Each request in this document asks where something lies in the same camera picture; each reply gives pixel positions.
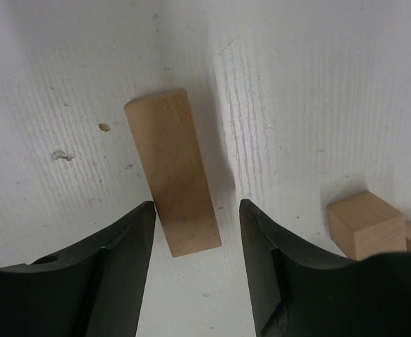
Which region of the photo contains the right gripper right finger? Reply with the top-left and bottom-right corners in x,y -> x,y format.
239,199 -> 411,336

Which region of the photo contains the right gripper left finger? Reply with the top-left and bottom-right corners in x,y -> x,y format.
0,201 -> 156,336

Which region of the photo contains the long light wood block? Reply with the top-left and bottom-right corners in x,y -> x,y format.
124,88 -> 222,257

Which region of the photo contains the light wood cube block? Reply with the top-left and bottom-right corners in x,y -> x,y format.
326,192 -> 406,260

